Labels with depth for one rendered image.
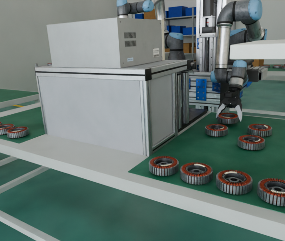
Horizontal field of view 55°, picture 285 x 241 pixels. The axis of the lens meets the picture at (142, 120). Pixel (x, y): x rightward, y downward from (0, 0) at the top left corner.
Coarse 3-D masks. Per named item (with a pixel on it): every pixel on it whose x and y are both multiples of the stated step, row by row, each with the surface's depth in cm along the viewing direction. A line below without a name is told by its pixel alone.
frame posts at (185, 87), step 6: (186, 72) 143; (180, 78) 137; (186, 78) 144; (180, 84) 138; (186, 84) 144; (180, 90) 138; (186, 90) 145; (180, 96) 139; (186, 96) 146; (180, 102) 140; (186, 102) 147; (180, 108) 141; (186, 108) 148; (180, 114) 142; (186, 114) 149; (180, 120) 143; (186, 120) 150; (180, 126) 144
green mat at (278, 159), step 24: (216, 120) 160; (264, 120) 156; (168, 144) 128; (192, 144) 126; (216, 144) 125; (144, 168) 105; (216, 168) 103; (240, 168) 102; (264, 168) 101; (216, 192) 87
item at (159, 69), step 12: (168, 60) 143; (180, 60) 139; (36, 72) 142; (48, 72) 137; (60, 72) 132; (72, 72) 128; (84, 72) 124; (96, 72) 120; (108, 72) 116; (120, 72) 113; (132, 72) 110; (144, 72) 107; (156, 72) 114; (168, 72) 122
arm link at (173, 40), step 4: (168, 36) 229; (172, 36) 224; (176, 36) 224; (180, 36) 224; (168, 40) 228; (172, 40) 226; (176, 40) 224; (180, 40) 225; (168, 44) 230; (172, 44) 227; (176, 44) 225; (180, 44) 226; (172, 48) 228; (176, 48) 226; (180, 48) 227
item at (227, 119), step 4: (220, 116) 150; (224, 116) 154; (228, 116) 152; (232, 116) 153; (236, 116) 148; (220, 120) 149; (224, 120) 147; (228, 120) 146; (232, 120) 146; (236, 120) 147
